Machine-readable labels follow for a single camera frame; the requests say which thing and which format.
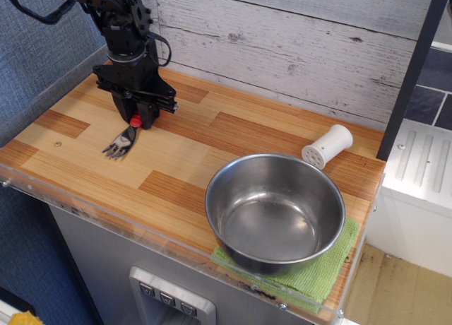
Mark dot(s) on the red handled metal fork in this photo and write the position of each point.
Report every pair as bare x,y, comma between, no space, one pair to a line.
123,143

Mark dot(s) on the clear acrylic edge guard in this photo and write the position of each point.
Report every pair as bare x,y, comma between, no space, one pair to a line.
104,246

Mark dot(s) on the white salt shaker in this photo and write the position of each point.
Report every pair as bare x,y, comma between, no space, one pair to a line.
323,150

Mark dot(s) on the dark grey right post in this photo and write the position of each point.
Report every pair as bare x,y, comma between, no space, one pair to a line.
422,47

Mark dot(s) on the silver dispenser button panel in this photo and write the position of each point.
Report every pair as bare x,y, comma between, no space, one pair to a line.
160,301

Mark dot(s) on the yellow object in corner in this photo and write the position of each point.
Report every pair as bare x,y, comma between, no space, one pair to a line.
23,318

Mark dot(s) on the white ridged sink unit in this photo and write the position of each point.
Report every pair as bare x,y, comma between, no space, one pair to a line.
412,210

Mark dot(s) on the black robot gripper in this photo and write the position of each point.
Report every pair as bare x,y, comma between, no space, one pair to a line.
136,85

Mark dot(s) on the stainless steel pot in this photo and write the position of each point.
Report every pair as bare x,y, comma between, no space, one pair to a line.
273,213

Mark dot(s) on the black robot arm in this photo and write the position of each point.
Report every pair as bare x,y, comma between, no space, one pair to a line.
125,25

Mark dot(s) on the green cloth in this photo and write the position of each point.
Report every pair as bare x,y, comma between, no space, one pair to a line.
314,282

